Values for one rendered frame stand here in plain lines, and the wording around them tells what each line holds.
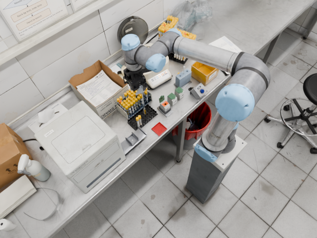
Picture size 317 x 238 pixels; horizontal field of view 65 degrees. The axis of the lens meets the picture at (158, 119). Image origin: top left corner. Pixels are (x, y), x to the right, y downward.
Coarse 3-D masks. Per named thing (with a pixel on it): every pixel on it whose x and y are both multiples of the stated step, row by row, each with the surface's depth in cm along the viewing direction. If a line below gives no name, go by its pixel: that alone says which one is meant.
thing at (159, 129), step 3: (159, 123) 149; (156, 126) 148; (159, 126) 148; (162, 126) 148; (153, 129) 147; (156, 129) 147; (159, 129) 147; (162, 129) 147; (165, 129) 147; (156, 132) 146; (159, 132) 146; (162, 132) 145; (159, 135) 144
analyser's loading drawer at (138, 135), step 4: (140, 128) 141; (132, 132) 139; (136, 132) 142; (140, 132) 142; (144, 132) 140; (128, 136) 140; (132, 136) 141; (136, 136) 137; (140, 136) 141; (144, 136) 141; (124, 140) 140; (128, 140) 136; (136, 140) 139; (140, 140) 139; (124, 144) 138; (128, 144) 138; (132, 144) 136; (124, 148) 137; (128, 148) 137; (124, 152) 136
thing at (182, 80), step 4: (184, 72) 156; (188, 72) 156; (176, 76) 155; (180, 76) 155; (184, 76) 155; (188, 76) 158; (176, 80) 158; (180, 80) 155; (184, 80) 159; (188, 80) 162; (176, 84) 161; (180, 84) 158; (184, 84) 162; (188, 84) 163
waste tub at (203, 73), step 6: (192, 66) 159; (198, 66) 167; (204, 66) 171; (192, 72) 163; (198, 72) 159; (204, 72) 168; (210, 72) 168; (216, 72) 162; (198, 78) 163; (204, 78) 158; (210, 78) 161; (204, 84) 162
